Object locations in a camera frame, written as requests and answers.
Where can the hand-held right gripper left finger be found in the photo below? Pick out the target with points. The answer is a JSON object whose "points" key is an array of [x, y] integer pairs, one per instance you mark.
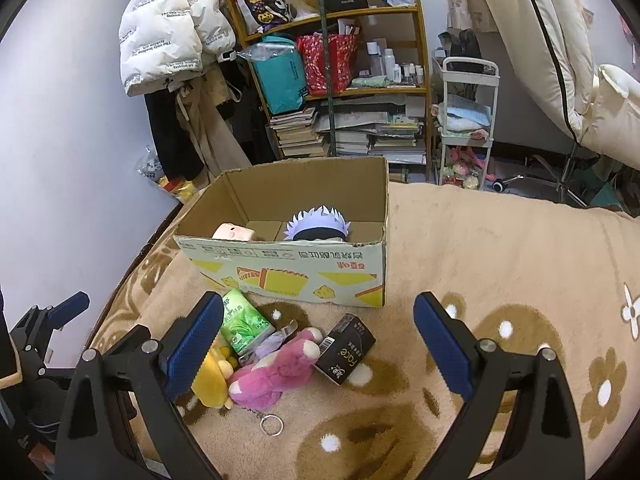
{"points": [[195, 345]]}

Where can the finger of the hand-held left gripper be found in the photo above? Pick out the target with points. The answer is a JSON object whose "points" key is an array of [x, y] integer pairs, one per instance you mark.
{"points": [[70, 306]]}

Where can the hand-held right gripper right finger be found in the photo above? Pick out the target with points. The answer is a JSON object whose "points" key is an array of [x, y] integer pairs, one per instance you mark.
{"points": [[442, 345]]}

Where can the yellow plush toy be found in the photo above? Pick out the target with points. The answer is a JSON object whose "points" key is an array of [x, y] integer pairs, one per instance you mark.
{"points": [[210, 385]]}

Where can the green tissue pack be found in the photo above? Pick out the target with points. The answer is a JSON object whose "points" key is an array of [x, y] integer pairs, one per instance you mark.
{"points": [[245, 325]]}

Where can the clear lavender toy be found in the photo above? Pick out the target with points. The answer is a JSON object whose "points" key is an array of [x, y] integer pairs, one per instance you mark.
{"points": [[272, 344]]}

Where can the black tissue box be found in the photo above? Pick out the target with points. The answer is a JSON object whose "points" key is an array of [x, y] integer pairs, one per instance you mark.
{"points": [[345, 350]]}

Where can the printed cardboard box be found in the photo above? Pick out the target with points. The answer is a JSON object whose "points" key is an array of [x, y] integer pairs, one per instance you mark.
{"points": [[300, 270]]}

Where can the metal keyring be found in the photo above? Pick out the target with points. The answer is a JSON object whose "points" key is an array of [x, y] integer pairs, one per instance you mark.
{"points": [[260, 422]]}

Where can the beige flower blanket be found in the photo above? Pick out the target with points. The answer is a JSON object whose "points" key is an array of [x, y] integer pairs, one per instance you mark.
{"points": [[500, 260]]}

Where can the clear bag with toy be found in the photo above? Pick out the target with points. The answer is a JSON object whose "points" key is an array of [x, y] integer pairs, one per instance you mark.
{"points": [[152, 165]]}

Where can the white-haired plush doll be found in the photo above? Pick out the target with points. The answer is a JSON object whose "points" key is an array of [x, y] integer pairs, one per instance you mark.
{"points": [[315, 222]]}

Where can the pile of small plush toys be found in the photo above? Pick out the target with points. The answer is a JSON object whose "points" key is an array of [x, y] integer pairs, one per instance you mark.
{"points": [[462, 167]]}

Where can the black hanging garment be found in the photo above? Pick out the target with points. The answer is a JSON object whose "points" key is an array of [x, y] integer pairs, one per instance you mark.
{"points": [[165, 135]]}

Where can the beige hanging garment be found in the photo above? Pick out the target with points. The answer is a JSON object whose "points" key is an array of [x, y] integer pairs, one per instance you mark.
{"points": [[215, 130]]}

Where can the pile of books and papers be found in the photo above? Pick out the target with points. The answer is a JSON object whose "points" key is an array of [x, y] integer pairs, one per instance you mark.
{"points": [[380, 135]]}

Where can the teal box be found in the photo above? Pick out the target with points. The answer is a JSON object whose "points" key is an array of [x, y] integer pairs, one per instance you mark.
{"points": [[610, 195]]}

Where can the light blue cloth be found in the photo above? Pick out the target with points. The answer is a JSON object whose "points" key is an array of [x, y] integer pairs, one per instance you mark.
{"points": [[467, 115]]}

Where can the stack of old books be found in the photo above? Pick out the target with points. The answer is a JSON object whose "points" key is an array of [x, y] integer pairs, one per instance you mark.
{"points": [[297, 135]]}

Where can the white trolley cart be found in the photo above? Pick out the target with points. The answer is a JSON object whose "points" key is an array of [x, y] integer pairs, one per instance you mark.
{"points": [[492, 110]]}

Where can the teal paper bag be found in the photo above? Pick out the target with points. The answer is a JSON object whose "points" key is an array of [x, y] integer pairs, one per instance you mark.
{"points": [[280, 80]]}

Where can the cluster of cosmetic bottles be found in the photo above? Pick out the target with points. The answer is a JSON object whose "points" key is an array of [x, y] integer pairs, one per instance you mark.
{"points": [[395, 67]]}

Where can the white puffer jacket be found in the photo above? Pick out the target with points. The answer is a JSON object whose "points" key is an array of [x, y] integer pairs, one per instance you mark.
{"points": [[165, 25]]}

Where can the black bag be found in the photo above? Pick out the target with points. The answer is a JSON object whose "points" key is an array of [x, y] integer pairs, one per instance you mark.
{"points": [[462, 45]]}

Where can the red gift bag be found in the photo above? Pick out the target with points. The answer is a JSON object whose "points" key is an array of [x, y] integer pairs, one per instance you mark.
{"points": [[325, 65]]}

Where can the green pole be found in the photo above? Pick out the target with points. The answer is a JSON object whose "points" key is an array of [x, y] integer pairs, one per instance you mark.
{"points": [[326, 60]]}

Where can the cream office chair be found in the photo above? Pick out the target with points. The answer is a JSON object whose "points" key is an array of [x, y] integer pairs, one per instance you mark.
{"points": [[550, 35]]}

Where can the wooden shelf rack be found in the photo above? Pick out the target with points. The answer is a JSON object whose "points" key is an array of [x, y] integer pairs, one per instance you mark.
{"points": [[350, 12]]}

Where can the cartoon patterned bag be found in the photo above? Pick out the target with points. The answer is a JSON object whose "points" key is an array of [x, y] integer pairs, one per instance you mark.
{"points": [[260, 0]]}

